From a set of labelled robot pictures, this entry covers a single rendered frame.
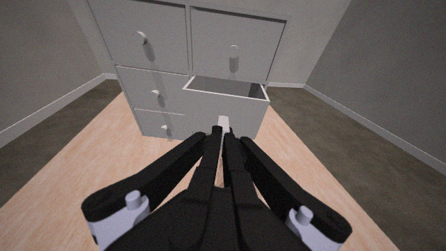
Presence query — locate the grey chest of drawers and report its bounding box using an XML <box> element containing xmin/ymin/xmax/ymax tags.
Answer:
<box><xmin>83</xmin><ymin>0</ymin><xmax>293</xmax><ymax>137</ymax></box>

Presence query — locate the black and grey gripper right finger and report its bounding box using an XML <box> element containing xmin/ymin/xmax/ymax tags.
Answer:
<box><xmin>221</xmin><ymin>116</ymin><xmax>353</xmax><ymax>251</ymax></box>

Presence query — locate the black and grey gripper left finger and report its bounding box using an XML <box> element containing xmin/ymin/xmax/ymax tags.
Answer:
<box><xmin>81</xmin><ymin>116</ymin><xmax>224</xmax><ymax>251</ymax></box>

